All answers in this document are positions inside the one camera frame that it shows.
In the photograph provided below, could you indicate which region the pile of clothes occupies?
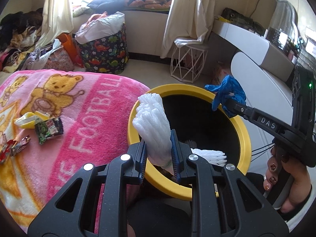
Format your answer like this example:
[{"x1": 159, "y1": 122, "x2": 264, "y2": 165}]
[{"x1": 0, "y1": 8, "x2": 50, "y2": 68}]

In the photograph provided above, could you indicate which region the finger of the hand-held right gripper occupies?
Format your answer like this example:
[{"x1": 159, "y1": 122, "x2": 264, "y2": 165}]
[{"x1": 217, "y1": 96, "x2": 294, "y2": 144}]

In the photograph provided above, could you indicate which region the orange bag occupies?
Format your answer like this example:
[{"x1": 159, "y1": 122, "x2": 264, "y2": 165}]
[{"x1": 57, "y1": 33, "x2": 85, "y2": 69}]

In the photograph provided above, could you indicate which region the white foam fruit net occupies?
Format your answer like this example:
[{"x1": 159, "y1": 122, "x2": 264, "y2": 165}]
[
  {"x1": 132, "y1": 93, "x2": 173, "y2": 175},
  {"x1": 190, "y1": 148, "x2": 228, "y2": 166}
]

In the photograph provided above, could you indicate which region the person's right hand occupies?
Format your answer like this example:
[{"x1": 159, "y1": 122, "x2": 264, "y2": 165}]
[{"x1": 263, "y1": 144, "x2": 313, "y2": 214}]

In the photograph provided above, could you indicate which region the orange patterned quilt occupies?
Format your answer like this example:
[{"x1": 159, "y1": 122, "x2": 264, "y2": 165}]
[{"x1": 124, "y1": 0, "x2": 173, "y2": 10}]

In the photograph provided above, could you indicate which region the white plastic bag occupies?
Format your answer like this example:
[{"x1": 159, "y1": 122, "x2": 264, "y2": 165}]
[{"x1": 74, "y1": 12, "x2": 125, "y2": 44}]

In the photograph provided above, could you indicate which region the white wire stool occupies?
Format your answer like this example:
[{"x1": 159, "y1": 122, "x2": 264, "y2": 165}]
[{"x1": 169, "y1": 37, "x2": 211, "y2": 84}]

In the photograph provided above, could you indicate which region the silver candy wrapper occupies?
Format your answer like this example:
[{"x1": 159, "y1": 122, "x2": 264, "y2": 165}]
[{"x1": 10, "y1": 135, "x2": 31, "y2": 157}]

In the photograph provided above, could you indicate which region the floral bag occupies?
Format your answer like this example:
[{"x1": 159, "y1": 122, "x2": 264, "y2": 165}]
[{"x1": 43, "y1": 47, "x2": 75, "y2": 72}]

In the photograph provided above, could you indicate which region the yellow snack packet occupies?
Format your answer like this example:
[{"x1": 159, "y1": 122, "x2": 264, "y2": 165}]
[{"x1": 14, "y1": 111, "x2": 51, "y2": 129}]

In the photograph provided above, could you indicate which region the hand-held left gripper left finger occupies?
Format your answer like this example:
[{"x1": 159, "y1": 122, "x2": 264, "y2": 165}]
[{"x1": 27, "y1": 138, "x2": 149, "y2": 237}]

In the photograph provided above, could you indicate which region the blue plastic bag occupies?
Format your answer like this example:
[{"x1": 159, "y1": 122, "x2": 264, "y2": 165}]
[{"x1": 204, "y1": 75, "x2": 247, "y2": 118}]

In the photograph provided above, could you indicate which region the dinosaur print basket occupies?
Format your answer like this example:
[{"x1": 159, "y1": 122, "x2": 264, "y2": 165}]
[{"x1": 75, "y1": 23, "x2": 129, "y2": 74}]

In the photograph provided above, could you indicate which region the yellow rimmed black bin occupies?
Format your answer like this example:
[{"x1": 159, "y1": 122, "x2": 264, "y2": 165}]
[{"x1": 127, "y1": 84, "x2": 252, "y2": 201}]

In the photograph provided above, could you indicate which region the green snack packet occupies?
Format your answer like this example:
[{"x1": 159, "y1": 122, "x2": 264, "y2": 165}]
[{"x1": 35, "y1": 117, "x2": 64, "y2": 145}]

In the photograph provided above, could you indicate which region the dark padded jacket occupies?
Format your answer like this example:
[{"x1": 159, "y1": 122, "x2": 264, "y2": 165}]
[{"x1": 86, "y1": 0, "x2": 129, "y2": 13}]

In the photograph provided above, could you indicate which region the pink printed blanket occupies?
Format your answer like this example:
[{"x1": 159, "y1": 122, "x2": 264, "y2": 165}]
[{"x1": 0, "y1": 70, "x2": 151, "y2": 233}]

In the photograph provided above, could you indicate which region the cream curtain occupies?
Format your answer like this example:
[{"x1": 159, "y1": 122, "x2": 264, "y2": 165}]
[
  {"x1": 41, "y1": 0, "x2": 75, "y2": 44},
  {"x1": 160, "y1": 0, "x2": 221, "y2": 60}
]

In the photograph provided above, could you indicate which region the dark bag with yellow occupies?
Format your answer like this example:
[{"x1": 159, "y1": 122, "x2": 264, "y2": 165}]
[{"x1": 220, "y1": 8, "x2": 266, "y2": 34}]

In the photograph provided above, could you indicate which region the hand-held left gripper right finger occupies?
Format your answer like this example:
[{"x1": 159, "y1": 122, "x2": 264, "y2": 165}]
[{"x1": 170, "y1": 129, "x2": 290, "y2": 237}]

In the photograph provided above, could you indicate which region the white desk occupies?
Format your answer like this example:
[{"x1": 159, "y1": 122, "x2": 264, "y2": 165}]
[{"x1": 212, "y1": 20, "x2": 300, "y2": 151}]

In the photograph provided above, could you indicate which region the cardboard box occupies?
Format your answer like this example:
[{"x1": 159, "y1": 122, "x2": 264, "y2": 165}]
[{"x1": 212, "y1": 61, "x2": 232, "y2": 86}]

